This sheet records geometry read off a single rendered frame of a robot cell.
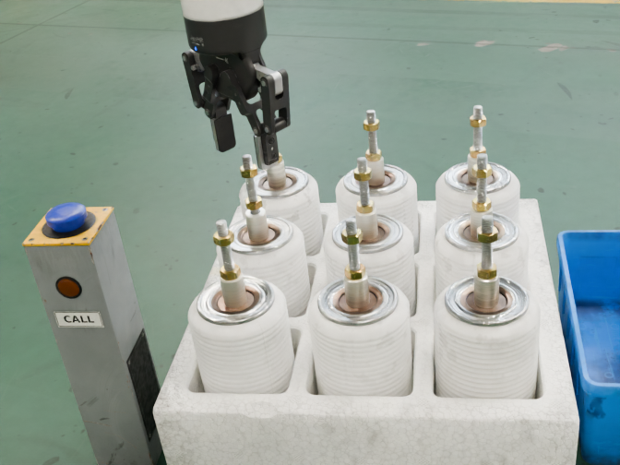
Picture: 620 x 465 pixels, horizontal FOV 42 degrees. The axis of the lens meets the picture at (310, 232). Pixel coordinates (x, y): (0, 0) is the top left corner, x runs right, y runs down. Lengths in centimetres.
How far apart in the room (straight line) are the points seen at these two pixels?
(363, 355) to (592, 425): 29
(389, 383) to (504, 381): 10
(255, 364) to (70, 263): 21
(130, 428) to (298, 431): 25
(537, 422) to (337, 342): 19
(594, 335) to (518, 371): 38
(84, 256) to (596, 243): 65
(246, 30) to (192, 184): 84
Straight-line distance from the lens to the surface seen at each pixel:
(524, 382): 78
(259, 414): 78
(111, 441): 99
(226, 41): 76
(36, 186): 171
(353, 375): 76
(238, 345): 76
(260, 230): 87
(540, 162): 155
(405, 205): 95
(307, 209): 96
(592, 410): 91
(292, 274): 87
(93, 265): 83
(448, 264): 84
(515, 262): 84
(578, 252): 113
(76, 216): 83
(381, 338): 74
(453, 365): 77
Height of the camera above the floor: 71
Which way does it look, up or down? 31 degrees down
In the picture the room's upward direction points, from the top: 7 degrees counter-clockwise
